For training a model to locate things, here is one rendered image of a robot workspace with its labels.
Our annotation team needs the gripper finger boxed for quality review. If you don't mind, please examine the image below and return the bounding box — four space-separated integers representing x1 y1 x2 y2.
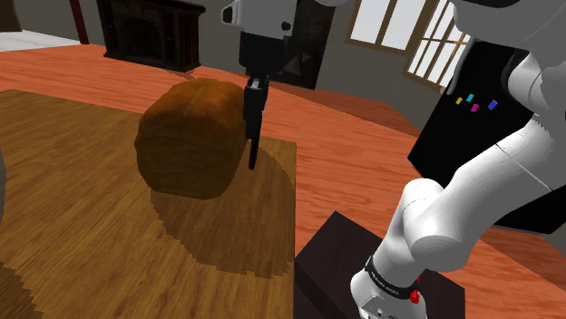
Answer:
242 74 271 171

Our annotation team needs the dark tall cabinet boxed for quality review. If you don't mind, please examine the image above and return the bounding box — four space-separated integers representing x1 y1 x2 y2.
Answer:
268 0 337 92

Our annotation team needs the brown bread loaf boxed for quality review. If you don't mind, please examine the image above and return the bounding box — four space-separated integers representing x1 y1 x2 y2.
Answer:
133 78 249 201

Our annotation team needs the dark fireplace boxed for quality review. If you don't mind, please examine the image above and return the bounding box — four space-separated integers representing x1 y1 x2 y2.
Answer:
95 0 207 73

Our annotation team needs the dark robot stand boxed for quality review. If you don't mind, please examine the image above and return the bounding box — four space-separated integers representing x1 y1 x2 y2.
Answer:
293 210 466 319

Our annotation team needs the wooden framed lattice window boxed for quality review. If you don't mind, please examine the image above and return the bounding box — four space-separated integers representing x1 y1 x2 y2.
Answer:
402 16 473 94

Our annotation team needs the brown wooden table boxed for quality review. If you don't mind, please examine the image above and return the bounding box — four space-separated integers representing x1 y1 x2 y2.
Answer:
0 89 298 319

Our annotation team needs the black fridge with coloured magnets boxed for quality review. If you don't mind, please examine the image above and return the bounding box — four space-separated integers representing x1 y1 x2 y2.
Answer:
406 41 566 236

